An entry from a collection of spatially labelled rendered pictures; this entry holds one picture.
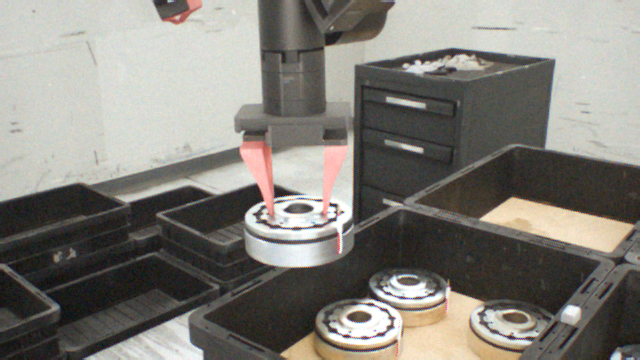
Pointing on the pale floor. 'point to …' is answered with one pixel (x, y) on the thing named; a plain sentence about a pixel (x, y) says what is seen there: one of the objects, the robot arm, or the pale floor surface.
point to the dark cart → (440, 121)
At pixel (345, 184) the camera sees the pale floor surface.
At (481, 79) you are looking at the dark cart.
